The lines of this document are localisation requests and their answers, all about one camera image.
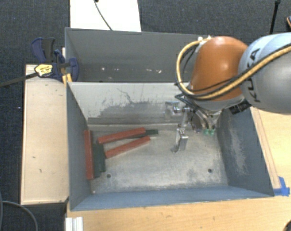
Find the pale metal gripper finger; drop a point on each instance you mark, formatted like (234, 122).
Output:
(177, 141)
(183, 143)

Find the dark green flat block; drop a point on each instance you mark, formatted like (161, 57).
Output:
(152, 132)
(99, 160)

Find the grey metal bin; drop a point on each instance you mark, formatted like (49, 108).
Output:
(160, 167)

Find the red-brown flat block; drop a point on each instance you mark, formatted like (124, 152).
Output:
(127, 147)
(121, 135)
(88, 155)

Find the pale wood flat board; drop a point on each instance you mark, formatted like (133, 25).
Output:
(44, 141)

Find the black cylinder on white bracket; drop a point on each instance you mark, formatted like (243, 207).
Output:
(239, 108)

